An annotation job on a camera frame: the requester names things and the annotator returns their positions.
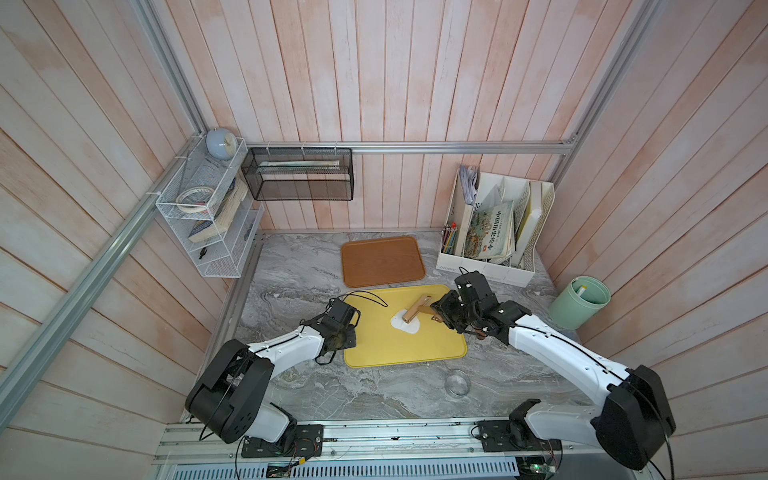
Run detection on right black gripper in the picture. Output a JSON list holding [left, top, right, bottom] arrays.
[[428, 290, 480, 333]]

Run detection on wooden dough roller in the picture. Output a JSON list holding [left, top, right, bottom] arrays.
[[402, 295, 444, 324]]

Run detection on yellow plastic tray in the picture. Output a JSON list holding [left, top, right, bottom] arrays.
[[344, 285, 468, 368]]

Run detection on white dough piece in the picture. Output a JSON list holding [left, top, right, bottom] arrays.
[[390, 310, 420, 335]]

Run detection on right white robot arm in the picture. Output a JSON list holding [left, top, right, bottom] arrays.
[[428, 271, 676, 471]]

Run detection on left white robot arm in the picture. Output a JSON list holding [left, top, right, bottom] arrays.
[[185, 297, 360, 453]]

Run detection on white tape roll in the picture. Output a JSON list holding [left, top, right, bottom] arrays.
[[174, 186, 215, 214]]

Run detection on pens in organizer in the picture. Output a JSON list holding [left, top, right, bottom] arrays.
[[441, 222, 458, 254]]

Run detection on brown plastic tray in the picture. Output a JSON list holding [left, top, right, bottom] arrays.
[[340, 236, 426, 288]]

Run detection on clear glass bowl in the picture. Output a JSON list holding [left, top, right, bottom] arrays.
[[444, 369, 471, 398]]

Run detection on illustrated picture book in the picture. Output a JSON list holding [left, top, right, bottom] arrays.
[[464, 202, 515, 261]]

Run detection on white desk file organizer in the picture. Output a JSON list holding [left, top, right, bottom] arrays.
[[436, 165, 555, 287]]

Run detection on green plastic cup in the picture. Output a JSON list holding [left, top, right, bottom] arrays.
[[549, 276, 611, 330]]

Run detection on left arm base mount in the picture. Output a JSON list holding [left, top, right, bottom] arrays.
[[241, 415, 324, 459]]

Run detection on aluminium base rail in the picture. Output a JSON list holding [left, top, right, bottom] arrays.
[[148, 418, 598, 479]]

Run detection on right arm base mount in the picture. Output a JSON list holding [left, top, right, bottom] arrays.
[[470, 399, 562, 452]]

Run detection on black mesh wall basket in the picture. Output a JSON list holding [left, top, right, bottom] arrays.
[[241, 146, 355, 202]]

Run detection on book on wire shelf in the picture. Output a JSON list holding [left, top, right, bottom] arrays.
[[188, 176, 249, 243]]

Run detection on white wire wall shelf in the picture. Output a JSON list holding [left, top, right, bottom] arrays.
[[156, 135, 265, 279]]

